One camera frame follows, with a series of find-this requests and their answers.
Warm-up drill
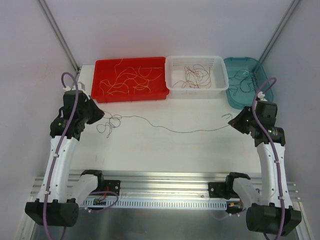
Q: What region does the multicolour wire bundle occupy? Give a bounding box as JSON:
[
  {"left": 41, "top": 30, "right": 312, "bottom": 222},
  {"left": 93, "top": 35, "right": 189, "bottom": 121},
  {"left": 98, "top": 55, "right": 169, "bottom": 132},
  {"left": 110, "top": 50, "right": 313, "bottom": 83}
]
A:
[{"left": 96, "top": 111, "right": 233, "bottom": 139}]

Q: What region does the black wire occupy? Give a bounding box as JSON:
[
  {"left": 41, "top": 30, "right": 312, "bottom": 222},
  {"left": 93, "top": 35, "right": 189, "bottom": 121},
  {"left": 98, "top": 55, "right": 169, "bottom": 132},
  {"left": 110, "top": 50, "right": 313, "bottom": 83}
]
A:
[{"left": 228, "top": 68, "right": 263, "bottom": 97}]

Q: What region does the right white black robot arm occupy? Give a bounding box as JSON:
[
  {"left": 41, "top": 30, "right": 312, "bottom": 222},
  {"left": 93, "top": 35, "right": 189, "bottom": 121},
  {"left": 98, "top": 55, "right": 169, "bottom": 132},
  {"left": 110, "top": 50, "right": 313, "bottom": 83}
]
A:
[{"left": 208, "top": 100, "right": 302, "bottom": 239}]

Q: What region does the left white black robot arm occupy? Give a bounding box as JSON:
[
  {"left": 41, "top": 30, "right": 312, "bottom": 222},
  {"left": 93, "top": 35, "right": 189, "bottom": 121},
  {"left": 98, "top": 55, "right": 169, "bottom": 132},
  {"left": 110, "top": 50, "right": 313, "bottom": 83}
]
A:
[{"left": 24, "top": 90, "right": 120, "bottom": 227}]

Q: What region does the teal transparent plastic tray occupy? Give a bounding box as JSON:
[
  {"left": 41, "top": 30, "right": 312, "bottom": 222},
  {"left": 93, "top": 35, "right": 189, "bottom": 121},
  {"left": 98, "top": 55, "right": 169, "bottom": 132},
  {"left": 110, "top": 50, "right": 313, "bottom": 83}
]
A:
[{"left": 224, "top": 57, "right": 268, "bottom": 110}]

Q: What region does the red plastic tray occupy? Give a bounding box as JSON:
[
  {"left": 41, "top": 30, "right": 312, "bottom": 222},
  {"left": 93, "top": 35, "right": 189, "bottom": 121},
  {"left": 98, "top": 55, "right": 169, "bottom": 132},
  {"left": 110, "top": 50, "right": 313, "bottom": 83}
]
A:
[{"left": 91, "top": 56, "right": 170, "bottom": 103}]

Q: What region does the white perforated plastic basket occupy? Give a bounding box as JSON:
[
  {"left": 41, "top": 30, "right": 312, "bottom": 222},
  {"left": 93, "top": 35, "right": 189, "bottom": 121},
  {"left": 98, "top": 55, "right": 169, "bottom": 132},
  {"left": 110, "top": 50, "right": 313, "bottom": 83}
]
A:
[{"left": 164, "top": 55, "right": 229, "bottom": 99}]

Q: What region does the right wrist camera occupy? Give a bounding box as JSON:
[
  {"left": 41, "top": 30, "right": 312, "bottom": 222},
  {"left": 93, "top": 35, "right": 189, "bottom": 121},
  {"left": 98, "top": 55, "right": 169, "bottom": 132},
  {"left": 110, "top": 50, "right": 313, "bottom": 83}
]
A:
[{"left": 257, "top": 91, "right": 268, "bottom": 102}]

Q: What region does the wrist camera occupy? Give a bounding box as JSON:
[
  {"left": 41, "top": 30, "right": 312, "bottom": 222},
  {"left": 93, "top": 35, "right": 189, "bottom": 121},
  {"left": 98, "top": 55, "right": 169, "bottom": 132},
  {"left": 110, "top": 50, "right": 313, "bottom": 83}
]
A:
[
  {"left": 257, "top": 91, "right": 268, "bottom": 102},
  {"left": 63, "top": 82, "right": 91, "bottom": 98}
]

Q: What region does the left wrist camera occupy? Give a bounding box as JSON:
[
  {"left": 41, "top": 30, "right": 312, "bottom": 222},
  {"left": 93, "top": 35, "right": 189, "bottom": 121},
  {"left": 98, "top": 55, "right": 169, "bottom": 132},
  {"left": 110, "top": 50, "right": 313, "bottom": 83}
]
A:
[{"left": 63, "top": 82, "right": 91, "bottom": 98}]

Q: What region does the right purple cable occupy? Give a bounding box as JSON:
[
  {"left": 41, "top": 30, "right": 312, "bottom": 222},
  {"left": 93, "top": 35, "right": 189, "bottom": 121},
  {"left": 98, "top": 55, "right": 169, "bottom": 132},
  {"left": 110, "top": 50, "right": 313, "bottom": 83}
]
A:
[{"left": 212, "top": 77, "right": 286, "bottom": 240}]

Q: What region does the purple cable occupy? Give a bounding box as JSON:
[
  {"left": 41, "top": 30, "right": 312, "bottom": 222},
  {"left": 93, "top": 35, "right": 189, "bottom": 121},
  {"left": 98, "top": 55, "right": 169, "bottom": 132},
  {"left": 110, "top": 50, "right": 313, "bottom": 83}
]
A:
[
  {"left": 42, "top": 72, "right": 120, "bottom": 240},
  {"left": 212, "top": 77, "right": 286, "bottom": 240}
]

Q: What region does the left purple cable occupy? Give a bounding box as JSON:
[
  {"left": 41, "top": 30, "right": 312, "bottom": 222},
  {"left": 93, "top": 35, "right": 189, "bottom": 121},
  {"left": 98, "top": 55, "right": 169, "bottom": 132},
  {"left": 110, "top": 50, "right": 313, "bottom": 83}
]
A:
[{"left": 42, "top": 72, "right": 120, "bottom": 240}]

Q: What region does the aluminium extrusion rail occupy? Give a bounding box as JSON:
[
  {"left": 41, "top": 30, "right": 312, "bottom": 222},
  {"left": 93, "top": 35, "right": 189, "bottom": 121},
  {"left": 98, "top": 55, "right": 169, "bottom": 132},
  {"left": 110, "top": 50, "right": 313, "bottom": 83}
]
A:
[{"left": 30, "top": 170, "right": 301, "bottom": 202}]

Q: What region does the right aluminium frame post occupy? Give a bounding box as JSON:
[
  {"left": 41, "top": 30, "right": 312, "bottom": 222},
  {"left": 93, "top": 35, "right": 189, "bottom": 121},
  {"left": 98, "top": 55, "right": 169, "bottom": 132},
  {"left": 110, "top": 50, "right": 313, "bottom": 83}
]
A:
[{"left": 258, "top": 0, "right": 302, "bottom": 64}]

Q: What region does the aluminium frame post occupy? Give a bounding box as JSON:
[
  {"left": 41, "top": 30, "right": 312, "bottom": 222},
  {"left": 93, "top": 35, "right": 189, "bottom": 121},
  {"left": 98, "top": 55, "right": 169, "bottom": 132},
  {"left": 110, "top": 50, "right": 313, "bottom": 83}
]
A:
[
  {"left": 258, "top": 0, "right": 302, "bottom": 64},
  {"left": 36, "top": 0, "right": 81, "bottom": 74}
]

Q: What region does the white slotted cable duct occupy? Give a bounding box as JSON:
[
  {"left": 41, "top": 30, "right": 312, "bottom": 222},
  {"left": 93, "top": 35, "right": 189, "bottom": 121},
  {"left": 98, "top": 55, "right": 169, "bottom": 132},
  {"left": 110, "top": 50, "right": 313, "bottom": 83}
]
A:
[{"left": 81, "top": 197, "right": 227, "bottom": 211}]

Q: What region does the left aluminium frame post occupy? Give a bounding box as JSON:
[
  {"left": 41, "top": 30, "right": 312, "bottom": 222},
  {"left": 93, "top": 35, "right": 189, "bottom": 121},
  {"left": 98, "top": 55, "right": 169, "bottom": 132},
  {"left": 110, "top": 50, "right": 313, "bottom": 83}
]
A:
[{"left": 36, "top": 0, "right": 81, "bottom": 74}]

